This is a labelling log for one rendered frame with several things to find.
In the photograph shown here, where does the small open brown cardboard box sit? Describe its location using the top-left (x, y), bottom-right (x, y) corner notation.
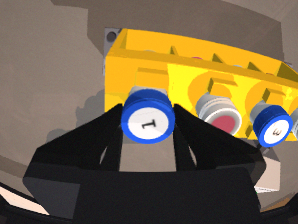
top-left (261, 197), bottom-right (290, 212)

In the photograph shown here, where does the blue screw cap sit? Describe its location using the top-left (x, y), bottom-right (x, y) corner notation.
top-left (121, 89), bottom-right (175, 144)
top-left (253, 105), bottom-right (293, 147)

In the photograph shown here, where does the white key housing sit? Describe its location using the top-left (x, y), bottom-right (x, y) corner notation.
top-left (239, 137), bottom-right (280, 193)

